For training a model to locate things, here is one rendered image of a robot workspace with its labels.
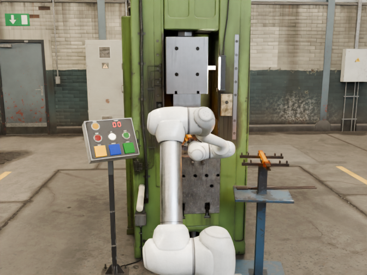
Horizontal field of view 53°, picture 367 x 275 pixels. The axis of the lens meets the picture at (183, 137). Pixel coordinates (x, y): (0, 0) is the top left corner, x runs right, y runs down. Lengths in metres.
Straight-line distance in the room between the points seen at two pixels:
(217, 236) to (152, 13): 1.77
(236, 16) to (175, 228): 1.78
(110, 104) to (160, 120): 6.35
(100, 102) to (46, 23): 2.16
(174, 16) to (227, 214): 1.61
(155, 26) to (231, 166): 1.22
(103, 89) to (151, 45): 5.30
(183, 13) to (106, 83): 5.33
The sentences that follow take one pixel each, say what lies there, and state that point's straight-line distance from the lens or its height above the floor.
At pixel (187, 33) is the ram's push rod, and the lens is 2.85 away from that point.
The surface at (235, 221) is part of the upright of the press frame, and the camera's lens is 3.13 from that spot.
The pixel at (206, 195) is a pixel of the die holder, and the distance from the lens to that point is 2.77.
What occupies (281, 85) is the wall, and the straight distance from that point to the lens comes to 9.00.
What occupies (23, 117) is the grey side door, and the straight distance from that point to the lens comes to 9.22.
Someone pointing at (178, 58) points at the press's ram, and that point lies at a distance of 2.64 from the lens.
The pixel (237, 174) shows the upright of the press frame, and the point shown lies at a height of 0.70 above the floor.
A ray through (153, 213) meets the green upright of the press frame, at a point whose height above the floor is 0.40.
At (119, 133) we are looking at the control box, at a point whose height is 1.10.
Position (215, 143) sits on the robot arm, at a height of 1.13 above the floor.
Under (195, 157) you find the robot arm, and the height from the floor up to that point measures 1.02.
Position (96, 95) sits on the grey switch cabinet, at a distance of 8.05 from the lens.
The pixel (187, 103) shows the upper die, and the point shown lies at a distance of 2.66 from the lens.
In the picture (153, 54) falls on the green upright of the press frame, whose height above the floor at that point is 1.65.
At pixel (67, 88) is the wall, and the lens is 8.82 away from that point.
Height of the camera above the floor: 1.56
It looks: 11 degrees down
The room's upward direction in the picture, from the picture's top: straight up
